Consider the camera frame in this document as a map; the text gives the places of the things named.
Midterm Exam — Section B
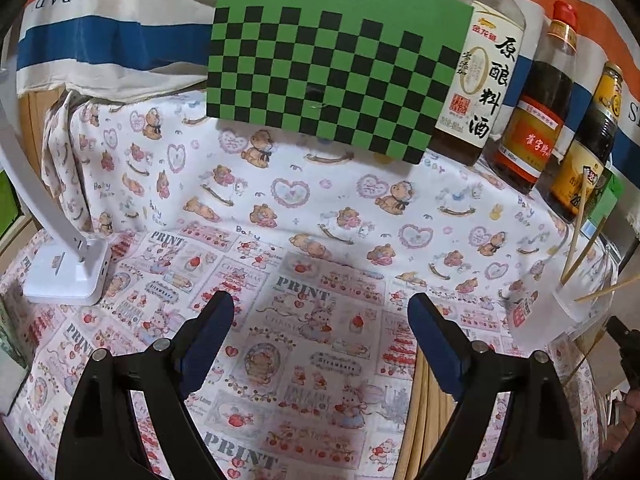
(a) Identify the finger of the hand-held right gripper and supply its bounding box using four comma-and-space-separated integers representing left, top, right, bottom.
606, 316, 640, 391

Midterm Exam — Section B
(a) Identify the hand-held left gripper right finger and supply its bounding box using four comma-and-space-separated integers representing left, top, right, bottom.
407, 292, 583, 480

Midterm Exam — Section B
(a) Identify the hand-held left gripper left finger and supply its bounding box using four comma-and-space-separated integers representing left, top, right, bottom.
55, 290, 236, 480

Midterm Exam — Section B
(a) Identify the thin bamboo chopstick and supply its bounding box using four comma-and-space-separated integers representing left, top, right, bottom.
561, 177, 587, 283
575, 275, 640, 303
562, 232, 610, 283

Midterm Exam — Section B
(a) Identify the translucent plastic cup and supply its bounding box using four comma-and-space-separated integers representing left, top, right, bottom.
550, 255, 618, 328

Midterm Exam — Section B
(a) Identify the pile of bamboo chopsticks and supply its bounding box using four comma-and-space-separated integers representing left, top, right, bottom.
397, 352, 453, 480

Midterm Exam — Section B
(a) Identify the strawberry printed cloth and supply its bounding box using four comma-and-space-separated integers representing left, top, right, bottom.
0, 225, 601, 480

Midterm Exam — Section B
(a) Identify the green drink carton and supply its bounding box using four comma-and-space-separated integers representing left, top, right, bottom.
585, 167, 623, 233

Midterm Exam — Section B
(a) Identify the white desk lamp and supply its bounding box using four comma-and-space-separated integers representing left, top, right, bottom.
0, 25, 112, 306

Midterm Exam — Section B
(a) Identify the bear printed cloth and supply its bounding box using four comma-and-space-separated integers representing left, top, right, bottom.
42, 87, 616, 321

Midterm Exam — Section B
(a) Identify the yellow label oyster sauce bottle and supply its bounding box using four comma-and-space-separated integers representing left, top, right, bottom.
547, 61, 625, 223

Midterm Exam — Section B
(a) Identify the red cap sesame oil bottle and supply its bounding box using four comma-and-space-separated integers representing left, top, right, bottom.
487, 1, 580, 196

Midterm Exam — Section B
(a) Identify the white label cooking wine bottle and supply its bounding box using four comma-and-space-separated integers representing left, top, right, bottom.
431, 0, 528, 167

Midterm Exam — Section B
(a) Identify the green checkered box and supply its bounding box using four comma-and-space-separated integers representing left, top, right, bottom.
206, 0, 475, 166

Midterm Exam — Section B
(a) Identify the striped cloth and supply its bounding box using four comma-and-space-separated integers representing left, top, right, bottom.
15, 0, 640, 186

